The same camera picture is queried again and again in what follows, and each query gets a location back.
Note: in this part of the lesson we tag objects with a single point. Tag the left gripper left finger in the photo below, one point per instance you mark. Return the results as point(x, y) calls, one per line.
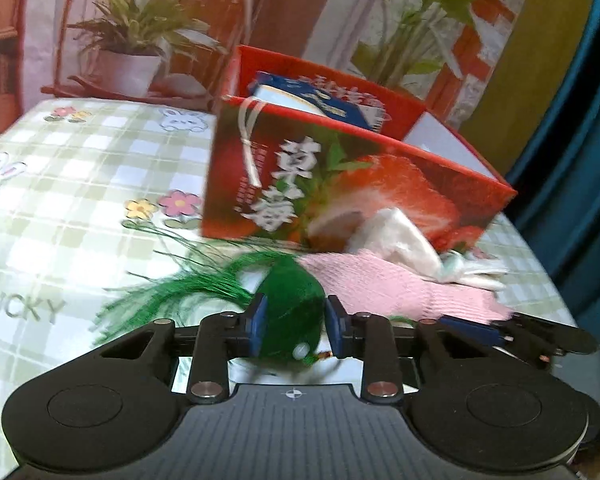
point(221, 337)

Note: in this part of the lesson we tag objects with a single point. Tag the green checked tablecloth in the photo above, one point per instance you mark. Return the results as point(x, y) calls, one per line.
point(80, 221)

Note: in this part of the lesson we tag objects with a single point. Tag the pink ribbed towel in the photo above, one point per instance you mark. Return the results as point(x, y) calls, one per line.
point(364, 282)

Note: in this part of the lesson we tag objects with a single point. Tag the teal curtain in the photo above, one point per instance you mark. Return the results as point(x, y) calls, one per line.
point(557, 177)

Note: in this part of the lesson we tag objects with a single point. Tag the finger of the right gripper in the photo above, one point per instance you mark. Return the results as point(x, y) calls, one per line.
point(562, 337)
point(484, 334)

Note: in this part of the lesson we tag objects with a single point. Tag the blue white tissue pack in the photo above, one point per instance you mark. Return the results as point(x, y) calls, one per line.
point(299, 95)

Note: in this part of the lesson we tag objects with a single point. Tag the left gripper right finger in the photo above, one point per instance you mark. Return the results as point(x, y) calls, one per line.
point(368, 338)

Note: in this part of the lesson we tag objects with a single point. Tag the white knotted cloth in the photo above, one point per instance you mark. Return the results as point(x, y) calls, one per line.
point(391, 236)

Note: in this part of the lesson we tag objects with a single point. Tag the red strawberry cardboard box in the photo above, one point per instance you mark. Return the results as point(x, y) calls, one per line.
point(284, 176)

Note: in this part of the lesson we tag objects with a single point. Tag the green feather toy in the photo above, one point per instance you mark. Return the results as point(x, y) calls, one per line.
point(234, 273)

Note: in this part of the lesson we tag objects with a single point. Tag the printed living room backdrop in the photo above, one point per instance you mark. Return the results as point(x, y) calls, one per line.
point(175, 52)

